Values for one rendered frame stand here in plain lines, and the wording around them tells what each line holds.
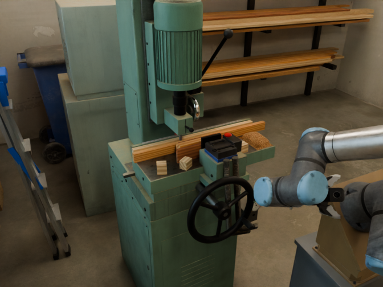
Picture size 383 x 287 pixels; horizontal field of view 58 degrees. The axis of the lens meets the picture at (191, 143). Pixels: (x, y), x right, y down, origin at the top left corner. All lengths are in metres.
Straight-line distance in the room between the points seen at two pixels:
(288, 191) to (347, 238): 0.47
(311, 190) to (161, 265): 0.84
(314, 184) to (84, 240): 1.77
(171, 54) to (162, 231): 0.71
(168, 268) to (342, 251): 0.73
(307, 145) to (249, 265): 1.30
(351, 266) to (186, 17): 1.08
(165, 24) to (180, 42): 0.08
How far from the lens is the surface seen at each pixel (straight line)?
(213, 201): 1.33
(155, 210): 1.39
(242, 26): 3.50
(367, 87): 4.99
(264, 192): 1.07
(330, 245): 1.53
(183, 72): 1.28
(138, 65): 1.49
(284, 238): 2.45
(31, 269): 2.39
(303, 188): 0.99
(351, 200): 1.41
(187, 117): 1.40
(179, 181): 1.36
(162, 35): 1.27
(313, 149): 1.05
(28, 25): 3.56
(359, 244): 1.47
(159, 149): 1.44
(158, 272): 1.63
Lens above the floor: 1.64
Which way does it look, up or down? 28 degrees down
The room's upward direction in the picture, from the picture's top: straight up
